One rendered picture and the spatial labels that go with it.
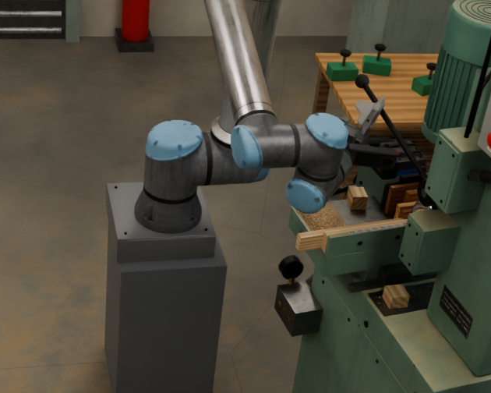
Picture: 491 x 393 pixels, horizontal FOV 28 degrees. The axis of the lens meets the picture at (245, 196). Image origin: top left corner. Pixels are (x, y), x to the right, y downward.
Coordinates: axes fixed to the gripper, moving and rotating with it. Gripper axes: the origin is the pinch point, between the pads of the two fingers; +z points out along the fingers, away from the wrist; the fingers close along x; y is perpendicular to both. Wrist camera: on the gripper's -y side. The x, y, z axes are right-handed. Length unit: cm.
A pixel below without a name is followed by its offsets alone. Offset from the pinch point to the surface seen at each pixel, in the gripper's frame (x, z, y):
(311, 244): 17.8, -29.4, -0.7
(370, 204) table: 21.6, -3.4, -5.2
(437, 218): -1.0, -23.7, -24.5
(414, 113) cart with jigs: 74, 114, 16
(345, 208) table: 21.6, -8.9, -0.7
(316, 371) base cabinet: 68, -21, -9
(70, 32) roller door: 150, 160, 208
